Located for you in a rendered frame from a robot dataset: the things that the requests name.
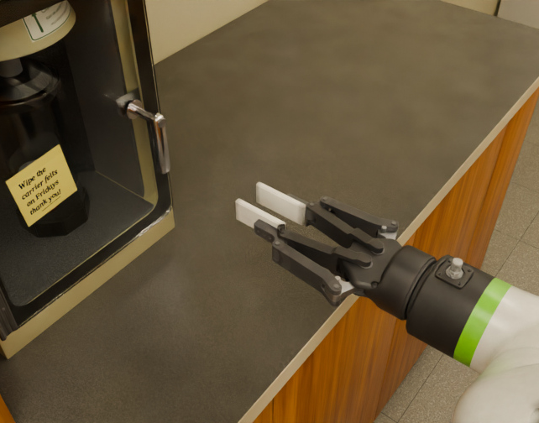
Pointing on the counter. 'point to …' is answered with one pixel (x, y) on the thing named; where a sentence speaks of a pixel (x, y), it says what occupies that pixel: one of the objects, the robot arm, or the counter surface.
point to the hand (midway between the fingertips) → (269, 211)
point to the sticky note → (42, 185)
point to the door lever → (154, 133)
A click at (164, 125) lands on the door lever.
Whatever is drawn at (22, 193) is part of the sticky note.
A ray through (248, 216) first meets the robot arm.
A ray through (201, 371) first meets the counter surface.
